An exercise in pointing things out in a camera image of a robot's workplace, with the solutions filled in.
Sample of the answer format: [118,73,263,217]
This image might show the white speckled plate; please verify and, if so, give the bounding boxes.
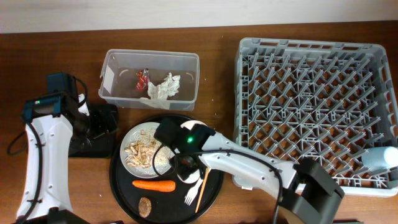
[120,122,174,179]

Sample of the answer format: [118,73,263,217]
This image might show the red snack wrapper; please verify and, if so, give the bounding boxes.
[136,68,149,91]

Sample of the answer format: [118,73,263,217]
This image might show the white napkin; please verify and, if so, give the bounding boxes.
[140,72,180,110]

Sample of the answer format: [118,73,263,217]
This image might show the light blue cup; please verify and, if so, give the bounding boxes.
[361,146,398,172]

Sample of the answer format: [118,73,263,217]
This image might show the white cup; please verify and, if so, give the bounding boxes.
[177,170,200,184]

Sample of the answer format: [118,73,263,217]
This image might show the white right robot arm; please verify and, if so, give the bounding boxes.
[154,119,345,224]

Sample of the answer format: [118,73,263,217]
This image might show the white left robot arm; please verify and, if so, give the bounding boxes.
[16,72,119,223]

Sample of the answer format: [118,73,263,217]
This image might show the grey dishwasher rack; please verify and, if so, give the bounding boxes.
[233,37,397,197]

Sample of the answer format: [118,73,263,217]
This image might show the black rectangular tray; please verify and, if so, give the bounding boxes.
[68,104,117,158]

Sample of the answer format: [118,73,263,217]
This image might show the orange carrot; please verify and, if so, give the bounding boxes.
[132,180,176,192]

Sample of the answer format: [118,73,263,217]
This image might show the white plastic fork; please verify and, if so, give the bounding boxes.
[184,178,203,205]

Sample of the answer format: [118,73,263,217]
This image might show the wooden chopstick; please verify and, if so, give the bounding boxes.
[195,167,211,213]

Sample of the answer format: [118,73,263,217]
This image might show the black round tray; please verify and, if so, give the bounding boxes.
[109,113,224,224]

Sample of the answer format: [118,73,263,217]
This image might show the peanut shells food scraps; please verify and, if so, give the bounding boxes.
[124,130,159,169]

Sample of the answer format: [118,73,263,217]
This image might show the brown cookie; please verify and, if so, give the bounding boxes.
[138,197,152,218]

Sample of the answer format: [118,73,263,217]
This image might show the clear plastic bin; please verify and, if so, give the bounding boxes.
[98,49,200,111]

